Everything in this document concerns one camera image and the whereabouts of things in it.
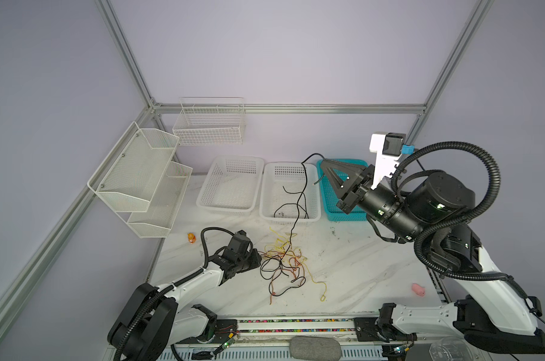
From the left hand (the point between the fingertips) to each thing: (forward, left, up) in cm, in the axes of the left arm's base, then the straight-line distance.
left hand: (259, 260), depth 87 cm
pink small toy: (-10, -60, -2) cm, 60 cm away
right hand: (-4, -15, +55) cm, 57 cm away
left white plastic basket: (+41, +16, -2) cm, 44 cm away
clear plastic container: (-29, -62, -2) cm, 69 cm away
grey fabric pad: (-29, -19, +1) cm, 34 cm away
